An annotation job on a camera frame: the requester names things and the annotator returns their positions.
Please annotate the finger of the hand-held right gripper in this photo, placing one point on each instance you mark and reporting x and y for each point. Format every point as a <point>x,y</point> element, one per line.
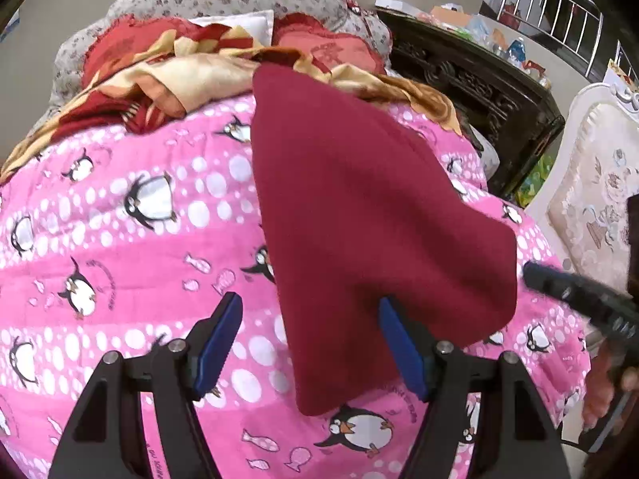
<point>564,287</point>

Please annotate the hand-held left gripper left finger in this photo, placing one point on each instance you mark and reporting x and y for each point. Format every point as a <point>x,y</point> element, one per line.
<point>219,344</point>

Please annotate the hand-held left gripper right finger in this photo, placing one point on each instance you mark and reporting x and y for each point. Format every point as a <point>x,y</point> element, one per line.
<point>402,349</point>

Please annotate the dark red sweater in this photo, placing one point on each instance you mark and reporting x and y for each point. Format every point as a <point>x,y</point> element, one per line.
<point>359,209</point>

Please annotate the person's right hand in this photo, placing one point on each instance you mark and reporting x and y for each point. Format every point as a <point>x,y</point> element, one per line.
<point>601,389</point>

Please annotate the white upholstered chair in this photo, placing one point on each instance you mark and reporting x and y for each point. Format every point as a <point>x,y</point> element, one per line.
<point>589,194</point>

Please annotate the green printed plastic item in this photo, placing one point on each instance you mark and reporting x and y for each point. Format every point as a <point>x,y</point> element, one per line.
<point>534,182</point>

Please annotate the pink penguin print quilt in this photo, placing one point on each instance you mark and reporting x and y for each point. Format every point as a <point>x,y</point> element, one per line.
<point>125,239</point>

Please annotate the dark carved wooden headboard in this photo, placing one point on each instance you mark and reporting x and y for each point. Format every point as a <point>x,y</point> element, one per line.
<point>479,85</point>

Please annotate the red and yellow checkered blanket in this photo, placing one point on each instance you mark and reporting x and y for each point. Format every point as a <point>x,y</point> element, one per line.
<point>199,75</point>

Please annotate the clutter of small household things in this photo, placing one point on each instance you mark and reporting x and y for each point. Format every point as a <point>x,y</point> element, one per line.
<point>479,25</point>

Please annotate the metal railing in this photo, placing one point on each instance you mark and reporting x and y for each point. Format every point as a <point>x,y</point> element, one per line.
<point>549,10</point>

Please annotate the red frilled pillow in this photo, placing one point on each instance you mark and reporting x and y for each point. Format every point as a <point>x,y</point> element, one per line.
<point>329,52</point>
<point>115,45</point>

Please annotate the white pillow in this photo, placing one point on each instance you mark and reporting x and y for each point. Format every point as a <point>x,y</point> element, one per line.
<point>249,27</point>

